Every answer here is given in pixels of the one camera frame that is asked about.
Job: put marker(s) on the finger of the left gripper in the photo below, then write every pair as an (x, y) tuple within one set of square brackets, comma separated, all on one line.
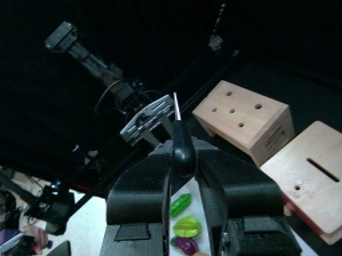
[(168, 128), (153, 138)]

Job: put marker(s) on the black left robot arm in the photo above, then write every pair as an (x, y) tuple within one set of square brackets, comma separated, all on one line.
[(91, 63)]

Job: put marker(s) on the tan toy egg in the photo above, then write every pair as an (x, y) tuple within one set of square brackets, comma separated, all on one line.
[(200, 254)]

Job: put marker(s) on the light green toy cabbage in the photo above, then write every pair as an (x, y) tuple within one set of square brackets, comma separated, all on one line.
[(187, 226)]

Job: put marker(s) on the wooden box with round holes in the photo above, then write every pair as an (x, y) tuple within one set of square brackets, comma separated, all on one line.
[(244, 116)]

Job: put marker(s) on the wooden slot box red drawer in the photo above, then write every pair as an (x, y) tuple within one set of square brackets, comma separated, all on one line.
[(311, 173)]

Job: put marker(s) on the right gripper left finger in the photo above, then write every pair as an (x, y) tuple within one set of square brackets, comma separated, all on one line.
[(140, 193)]

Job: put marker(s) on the purple toy eggplant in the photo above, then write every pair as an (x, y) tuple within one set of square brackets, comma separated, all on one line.
[(187, 246)]

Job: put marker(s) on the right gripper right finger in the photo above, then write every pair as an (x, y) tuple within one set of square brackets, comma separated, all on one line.
[(240, 193)]

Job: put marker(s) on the white cutting board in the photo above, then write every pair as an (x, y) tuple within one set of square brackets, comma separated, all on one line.
[(200, 203)]

